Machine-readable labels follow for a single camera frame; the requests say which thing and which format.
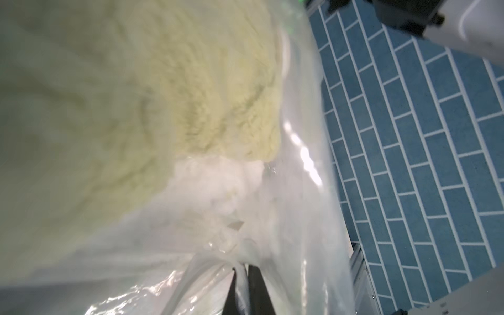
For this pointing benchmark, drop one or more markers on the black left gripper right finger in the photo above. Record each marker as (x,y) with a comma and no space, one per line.
(260,301)

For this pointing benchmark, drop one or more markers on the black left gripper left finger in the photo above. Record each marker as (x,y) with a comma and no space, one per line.
(230,306)

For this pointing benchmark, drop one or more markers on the clear plastic vacuum bag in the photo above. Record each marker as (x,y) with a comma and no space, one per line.
(177,253)

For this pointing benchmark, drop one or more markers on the pale yellow fleece blanket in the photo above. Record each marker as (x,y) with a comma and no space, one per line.
(100,100)

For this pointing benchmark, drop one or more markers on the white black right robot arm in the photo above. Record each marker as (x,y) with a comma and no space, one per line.
(473,26)

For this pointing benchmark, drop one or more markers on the aluminium corner post left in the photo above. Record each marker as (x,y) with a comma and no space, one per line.
(366,302)

